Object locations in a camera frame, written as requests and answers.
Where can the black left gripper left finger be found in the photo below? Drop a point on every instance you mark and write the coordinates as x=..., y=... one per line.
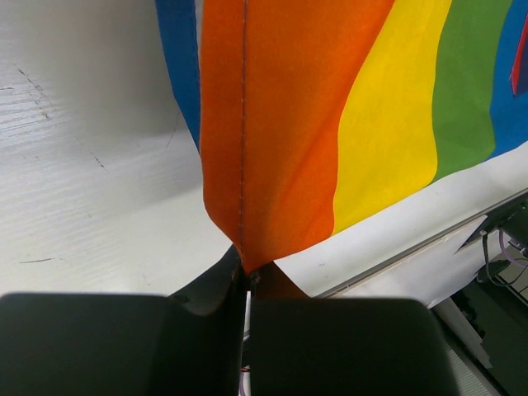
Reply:
x=187, y=343

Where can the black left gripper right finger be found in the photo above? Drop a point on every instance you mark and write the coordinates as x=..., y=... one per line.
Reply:
x=353, y=346

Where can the rainbow striped shorts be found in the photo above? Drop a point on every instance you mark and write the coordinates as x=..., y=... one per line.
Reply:
x=311, y=116

